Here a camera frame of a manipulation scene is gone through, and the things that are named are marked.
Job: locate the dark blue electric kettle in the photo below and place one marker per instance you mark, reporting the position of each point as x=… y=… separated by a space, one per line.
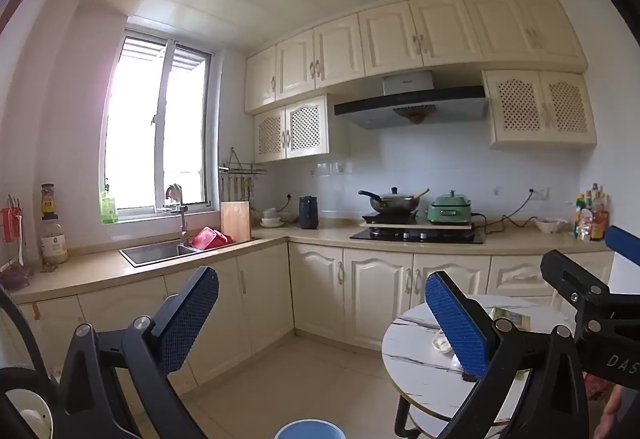
x=308 y=213

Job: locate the small cream lattice door cabinet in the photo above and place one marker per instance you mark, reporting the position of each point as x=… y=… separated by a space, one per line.
x=295 y=129

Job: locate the blue plastic bucket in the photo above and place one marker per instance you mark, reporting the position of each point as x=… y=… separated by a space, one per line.
x=310 y=431

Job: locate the cream upper wall cabinet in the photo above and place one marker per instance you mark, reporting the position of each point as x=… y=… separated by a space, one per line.
x=400 y=39

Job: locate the wooden cutting board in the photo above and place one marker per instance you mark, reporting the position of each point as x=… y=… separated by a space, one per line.
x=235 y=221

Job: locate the red wall knife holder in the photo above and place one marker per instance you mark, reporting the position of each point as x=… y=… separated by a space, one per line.
x=10 y=224

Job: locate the black range hood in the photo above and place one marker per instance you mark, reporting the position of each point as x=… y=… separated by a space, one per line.
x=410 y=108

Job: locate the metal wall utensil rack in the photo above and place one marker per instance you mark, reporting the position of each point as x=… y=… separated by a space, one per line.
x=241 y=167

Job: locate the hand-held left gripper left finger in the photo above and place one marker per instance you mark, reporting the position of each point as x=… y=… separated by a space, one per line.
x=190 y=319

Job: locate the light wooden board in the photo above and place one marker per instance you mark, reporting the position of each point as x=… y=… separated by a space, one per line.
x=440 y=226

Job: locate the mustard yellow snack packet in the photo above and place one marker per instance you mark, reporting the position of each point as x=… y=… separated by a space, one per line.
x=511 y=318

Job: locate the wide cream lattice door cabinet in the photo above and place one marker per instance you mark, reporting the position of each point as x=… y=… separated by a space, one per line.
x=542 y=109

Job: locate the cluster of condiment bottles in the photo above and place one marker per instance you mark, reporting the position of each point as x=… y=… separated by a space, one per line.
x=592 y=219

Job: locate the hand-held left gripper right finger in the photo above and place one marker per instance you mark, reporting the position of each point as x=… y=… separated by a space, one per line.
x=460 y=319

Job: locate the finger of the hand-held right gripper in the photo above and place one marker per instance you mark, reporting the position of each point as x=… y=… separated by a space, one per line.
x=570 y=274
x=624 y=245

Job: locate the metal kitchen faucet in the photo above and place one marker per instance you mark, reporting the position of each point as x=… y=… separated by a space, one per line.
x=177 y=209

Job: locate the stack of white bowls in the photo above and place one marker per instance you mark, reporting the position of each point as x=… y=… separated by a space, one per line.
x=274 y=218

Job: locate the person's right hand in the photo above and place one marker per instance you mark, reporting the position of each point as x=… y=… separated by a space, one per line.
x=610 y=414

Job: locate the black gas stove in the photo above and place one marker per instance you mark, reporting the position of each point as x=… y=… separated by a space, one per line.
x=415 y=235

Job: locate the red dish rack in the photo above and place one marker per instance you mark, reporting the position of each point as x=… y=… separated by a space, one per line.
x=210 y=239

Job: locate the white wall power outlet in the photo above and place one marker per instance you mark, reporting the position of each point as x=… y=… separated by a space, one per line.
x=540 y=193

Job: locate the black wok with lid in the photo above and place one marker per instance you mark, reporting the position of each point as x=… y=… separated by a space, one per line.
x=395 y=203

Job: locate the black induction cooker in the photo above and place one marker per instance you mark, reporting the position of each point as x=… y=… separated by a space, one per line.
x=389 y=218

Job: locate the white bowl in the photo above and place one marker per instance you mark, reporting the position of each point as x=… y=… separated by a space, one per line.
x=550 y=225

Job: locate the round marble table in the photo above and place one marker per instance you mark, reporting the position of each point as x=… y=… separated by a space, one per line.
x=425 y=384

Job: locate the dark sauce bottle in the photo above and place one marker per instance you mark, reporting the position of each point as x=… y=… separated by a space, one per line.
x=48 y=204

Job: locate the cream base cabinet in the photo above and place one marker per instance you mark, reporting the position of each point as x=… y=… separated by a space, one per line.
x=320 y=289

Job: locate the sliding kitchen window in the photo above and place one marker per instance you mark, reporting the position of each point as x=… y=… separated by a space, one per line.
x=140 y=129

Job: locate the steel kitchen sink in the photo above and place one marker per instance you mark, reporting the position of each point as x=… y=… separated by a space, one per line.
x=150 y=255

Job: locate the clear glass jar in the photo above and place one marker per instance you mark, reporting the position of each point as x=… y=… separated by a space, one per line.
x=53 y=241

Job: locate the green dish soap bottle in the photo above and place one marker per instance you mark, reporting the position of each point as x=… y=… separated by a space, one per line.
x=108 y=209

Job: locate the green electric cooker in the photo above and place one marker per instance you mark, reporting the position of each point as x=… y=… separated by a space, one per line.
x=450 y=211

